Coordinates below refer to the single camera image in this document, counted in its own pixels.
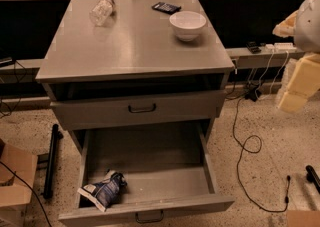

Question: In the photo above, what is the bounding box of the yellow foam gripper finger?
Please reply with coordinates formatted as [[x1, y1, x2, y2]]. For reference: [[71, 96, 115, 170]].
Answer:
[[277, 54, 320, 113], [272, 11, 297, 38]]

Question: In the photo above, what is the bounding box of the blue chip bag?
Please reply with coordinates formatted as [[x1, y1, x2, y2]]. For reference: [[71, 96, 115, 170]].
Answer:
[[77, 170, 127, 212]]

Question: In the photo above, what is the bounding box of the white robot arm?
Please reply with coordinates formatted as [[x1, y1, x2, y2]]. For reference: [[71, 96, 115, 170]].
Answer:
[[272, 0, 320, 113]]

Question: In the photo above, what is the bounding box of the grey drawer cabinet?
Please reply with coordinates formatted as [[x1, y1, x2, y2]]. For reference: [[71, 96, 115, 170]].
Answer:
[[37, 0, 233, 149]]

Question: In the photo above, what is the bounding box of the open grey middle drawer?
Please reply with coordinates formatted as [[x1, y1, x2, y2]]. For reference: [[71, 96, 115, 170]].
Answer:
[[59, 122, 234, 227]]

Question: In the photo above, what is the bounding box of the closed grey upper drawer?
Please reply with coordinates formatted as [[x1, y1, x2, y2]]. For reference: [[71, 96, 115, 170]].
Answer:
[[51, 90, 225, 130]]

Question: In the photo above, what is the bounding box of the white power strip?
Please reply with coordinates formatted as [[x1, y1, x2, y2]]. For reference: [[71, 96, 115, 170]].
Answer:
[[265, 42, 296, 51]]

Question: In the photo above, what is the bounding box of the black device on ledge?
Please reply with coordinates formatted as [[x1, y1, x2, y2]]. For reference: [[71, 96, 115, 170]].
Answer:
[[247, 41, 261, 54]]

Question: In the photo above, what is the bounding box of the black object right floor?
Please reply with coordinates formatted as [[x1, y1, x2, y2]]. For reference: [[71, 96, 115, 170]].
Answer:
[[306, 165, 320, 193]]

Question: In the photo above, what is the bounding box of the white ceramic bowl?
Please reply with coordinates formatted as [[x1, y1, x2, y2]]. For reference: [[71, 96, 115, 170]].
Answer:
[[169, 11, 207, 41]]

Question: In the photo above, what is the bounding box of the black calculator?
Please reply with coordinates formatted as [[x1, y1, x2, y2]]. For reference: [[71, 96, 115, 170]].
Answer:
[[152, 2, 181, 15]]

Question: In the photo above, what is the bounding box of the cardboard box bottom right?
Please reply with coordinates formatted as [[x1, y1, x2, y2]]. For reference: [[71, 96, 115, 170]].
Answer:
[[287, 210, 320, 227]]

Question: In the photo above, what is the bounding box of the cardboard box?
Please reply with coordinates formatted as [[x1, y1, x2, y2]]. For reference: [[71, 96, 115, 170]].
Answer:
[[287, 210, 320, 227], [0, 141, 37, 227]]

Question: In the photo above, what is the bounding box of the clear glass jar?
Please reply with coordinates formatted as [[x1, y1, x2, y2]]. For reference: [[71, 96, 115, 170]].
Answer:
[[89, 0, 115, 26]]

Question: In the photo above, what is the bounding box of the black bar on floor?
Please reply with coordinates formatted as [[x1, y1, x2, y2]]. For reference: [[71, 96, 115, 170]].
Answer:
[[43, 124, 63, 199]]

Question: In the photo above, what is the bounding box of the cardboard box left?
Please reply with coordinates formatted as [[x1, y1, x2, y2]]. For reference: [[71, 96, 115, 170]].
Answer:
[[0, 141, 37, 227]]

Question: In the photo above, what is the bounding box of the black cable on floor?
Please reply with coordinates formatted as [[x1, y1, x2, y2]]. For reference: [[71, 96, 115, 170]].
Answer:
[[225, 84, 292, 214]]

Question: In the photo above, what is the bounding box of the black cable left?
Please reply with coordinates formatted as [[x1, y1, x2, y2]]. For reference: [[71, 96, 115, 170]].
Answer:
[[0, 160, 53, 227]]

